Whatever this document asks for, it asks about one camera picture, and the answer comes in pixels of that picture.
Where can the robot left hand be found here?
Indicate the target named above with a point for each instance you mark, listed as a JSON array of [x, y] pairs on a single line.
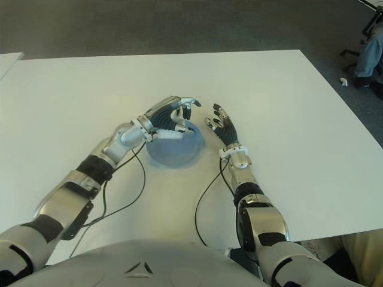
[[163, 115]]

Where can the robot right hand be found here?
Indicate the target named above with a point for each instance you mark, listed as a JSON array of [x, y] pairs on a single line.
[[229, 131]]

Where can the white cube charger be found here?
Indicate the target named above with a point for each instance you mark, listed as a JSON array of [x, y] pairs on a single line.
[[167, 134]]

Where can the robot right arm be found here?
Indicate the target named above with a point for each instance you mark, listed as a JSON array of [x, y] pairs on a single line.
[[263, 218]]

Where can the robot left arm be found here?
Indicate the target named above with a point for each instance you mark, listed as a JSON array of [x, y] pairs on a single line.
[[74, 191]]

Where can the blue round plate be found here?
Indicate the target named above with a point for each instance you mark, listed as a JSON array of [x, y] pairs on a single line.
[[179, 152]]

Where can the small white floor object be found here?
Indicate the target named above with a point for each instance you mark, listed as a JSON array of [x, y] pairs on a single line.
[[344, 82]]

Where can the dark shoe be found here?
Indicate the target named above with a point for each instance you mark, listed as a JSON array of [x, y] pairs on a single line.
[[362, 82]]

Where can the black office chair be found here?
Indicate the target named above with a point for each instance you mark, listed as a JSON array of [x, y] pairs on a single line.
[[348, 53]]

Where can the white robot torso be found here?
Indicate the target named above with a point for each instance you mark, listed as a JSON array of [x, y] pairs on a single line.
[[179, 269]]

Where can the person leg in jeans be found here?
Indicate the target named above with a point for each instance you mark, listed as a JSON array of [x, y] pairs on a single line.
[[369, 56]]

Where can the neighbouring white table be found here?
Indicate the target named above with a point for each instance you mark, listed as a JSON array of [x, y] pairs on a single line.
[[7, 62]]

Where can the beige trousers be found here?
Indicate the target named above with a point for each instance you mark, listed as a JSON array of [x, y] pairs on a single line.
[[365, 248]]

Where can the white table corner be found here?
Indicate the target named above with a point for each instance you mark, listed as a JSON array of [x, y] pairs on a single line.
[[377, 3]]

